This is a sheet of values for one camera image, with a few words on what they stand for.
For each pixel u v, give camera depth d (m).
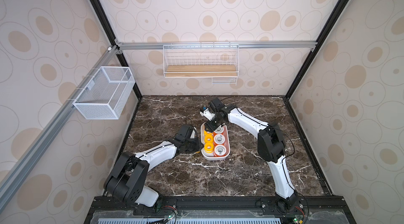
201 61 1.00
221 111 0.72
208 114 0.87
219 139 0.92
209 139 0.95
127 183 0.43
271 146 0.55
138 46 0.93
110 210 0.73
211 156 0.89
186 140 0.73
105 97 1.07
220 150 0.89
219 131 0.95
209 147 0.92
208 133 0.97
